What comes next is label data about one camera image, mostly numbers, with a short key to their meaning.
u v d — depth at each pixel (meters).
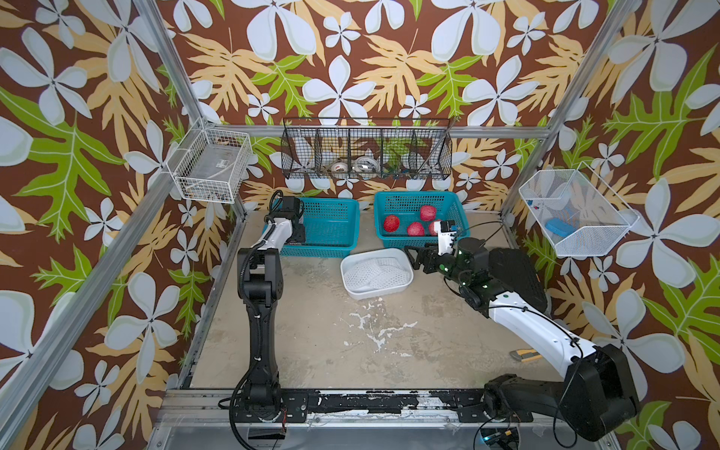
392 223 1.10
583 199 0.80
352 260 0.99
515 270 0.96
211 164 0.86
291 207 0.88
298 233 0.99
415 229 1.07
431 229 0.74
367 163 0.98
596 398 0.41
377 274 0.90
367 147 0.98
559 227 0.80
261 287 0.63
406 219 1.19
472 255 0.60
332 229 1.15
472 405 0.72
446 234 0.71
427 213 1.14
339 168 0.96
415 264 0.72
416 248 0.72
